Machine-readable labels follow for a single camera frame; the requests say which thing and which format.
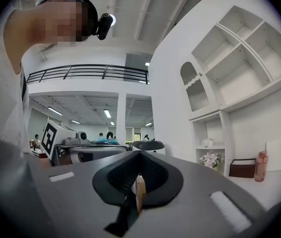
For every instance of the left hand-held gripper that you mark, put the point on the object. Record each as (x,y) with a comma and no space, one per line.
(49,137)

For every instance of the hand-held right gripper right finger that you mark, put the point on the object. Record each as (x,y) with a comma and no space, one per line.
(192,207)

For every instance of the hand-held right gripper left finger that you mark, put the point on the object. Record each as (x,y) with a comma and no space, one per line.
(63,202)

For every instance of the white shelf unit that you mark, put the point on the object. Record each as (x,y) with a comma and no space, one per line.
(241,88)

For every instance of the white table top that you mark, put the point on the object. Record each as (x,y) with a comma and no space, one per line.
(274,188)

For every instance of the pink flower bouquet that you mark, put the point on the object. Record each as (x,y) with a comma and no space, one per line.
(212,159)

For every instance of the dark brown box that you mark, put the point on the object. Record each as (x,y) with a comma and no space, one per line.
(241,168)

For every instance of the black balcony railing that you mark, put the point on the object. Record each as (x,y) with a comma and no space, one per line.
(88,73)

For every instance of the pink water bottle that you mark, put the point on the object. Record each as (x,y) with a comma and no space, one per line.
(261,167)

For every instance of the white flat board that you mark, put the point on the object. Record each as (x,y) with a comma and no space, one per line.
(280,155)

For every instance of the white fluted glass cabinet door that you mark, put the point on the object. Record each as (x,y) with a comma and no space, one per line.
(194,93)

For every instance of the person's head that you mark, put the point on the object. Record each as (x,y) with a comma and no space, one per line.
(56,18)

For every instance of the black head-mounted camera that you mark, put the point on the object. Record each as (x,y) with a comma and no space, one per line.
(104,26)

